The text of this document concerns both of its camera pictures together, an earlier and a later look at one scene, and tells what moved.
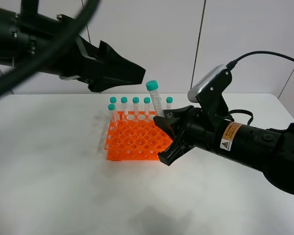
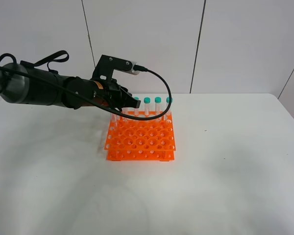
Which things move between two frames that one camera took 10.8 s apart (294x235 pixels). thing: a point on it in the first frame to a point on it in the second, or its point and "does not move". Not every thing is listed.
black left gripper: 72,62 to 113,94
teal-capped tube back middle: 135,101 does not move
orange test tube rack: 136,136 does not move
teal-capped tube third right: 147,100 does not move
